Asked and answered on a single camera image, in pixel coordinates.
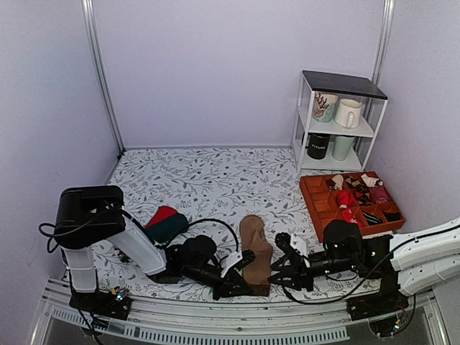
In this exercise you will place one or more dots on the white metal shelf rack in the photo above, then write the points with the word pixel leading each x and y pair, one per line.
pixel 345 86

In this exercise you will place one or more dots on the aluminium front rail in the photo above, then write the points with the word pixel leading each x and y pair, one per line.
pixel 187 315

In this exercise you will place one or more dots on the purple rolled sock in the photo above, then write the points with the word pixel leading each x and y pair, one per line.
pixel 380 195

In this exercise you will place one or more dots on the red rolled sock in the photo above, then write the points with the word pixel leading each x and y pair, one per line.
pixel 345 199

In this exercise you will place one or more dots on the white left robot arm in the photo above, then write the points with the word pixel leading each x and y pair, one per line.
pixel 89 215

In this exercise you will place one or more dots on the aluminium corner post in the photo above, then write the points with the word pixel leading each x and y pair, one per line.
pixel 383 41
pixel 89 19

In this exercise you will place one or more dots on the right aluminium corner post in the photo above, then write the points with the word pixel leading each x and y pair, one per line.
pixel 383 41

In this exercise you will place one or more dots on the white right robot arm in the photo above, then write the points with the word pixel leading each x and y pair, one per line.
pixel 403 263

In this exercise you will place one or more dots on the white ceramic mug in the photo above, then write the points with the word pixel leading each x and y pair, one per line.
pixel 348 113

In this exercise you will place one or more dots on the red and green sock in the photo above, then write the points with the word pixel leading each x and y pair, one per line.
pixel 162 228

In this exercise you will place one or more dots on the black striped sock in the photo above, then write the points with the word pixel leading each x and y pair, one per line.
pixel 371 219

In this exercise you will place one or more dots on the floral patterned table mat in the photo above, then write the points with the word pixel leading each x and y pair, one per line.
pixel 225 184

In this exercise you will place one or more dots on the black mug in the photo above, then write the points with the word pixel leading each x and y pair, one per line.
pixel 318 145

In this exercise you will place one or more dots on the brown argyle sock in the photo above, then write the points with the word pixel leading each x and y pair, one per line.
pixel 360 190

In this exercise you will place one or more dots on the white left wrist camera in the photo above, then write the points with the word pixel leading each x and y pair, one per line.
pixel 230 261

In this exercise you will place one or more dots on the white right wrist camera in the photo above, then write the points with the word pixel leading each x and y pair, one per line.
pixel 299 245

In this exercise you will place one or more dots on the tan ribbed sock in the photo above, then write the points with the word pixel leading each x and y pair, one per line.
pixel 256 274

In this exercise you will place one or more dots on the orange wooden divider tray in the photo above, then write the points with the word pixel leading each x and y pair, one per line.
pixel 322 206

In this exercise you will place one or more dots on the pale green cup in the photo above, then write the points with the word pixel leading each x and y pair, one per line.
pixel 341 147

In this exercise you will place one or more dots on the beige patterned sock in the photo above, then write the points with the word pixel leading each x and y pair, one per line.
pixel 335 183

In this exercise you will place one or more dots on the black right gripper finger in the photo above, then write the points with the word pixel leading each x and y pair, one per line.
pixel 283 242
pixel 290 271

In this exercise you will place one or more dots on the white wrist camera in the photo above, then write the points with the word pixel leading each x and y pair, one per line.
pixel 299 245
pixel 230 261

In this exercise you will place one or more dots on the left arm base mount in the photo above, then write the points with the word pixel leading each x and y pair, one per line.
pixel 114 303

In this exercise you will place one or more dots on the black folded sock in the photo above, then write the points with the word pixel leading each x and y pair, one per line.
pixel 392 216

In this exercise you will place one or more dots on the red snowflake sock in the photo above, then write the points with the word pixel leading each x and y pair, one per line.
pixel 350 217

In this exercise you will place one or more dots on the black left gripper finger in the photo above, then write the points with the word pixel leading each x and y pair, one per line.
pixel 247 257
pixel 231 285

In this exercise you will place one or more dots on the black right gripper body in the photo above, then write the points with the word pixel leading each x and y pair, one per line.
pixel 350 262

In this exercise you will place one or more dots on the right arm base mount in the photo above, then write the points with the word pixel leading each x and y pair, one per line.
pixel 388 299

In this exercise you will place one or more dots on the left aluminium corner post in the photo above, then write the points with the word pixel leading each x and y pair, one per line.
pixel 89 19

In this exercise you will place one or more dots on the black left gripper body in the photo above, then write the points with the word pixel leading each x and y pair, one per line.
pixel 191 274

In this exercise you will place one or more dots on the coral pattern mug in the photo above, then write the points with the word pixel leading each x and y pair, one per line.
pixel 324 106

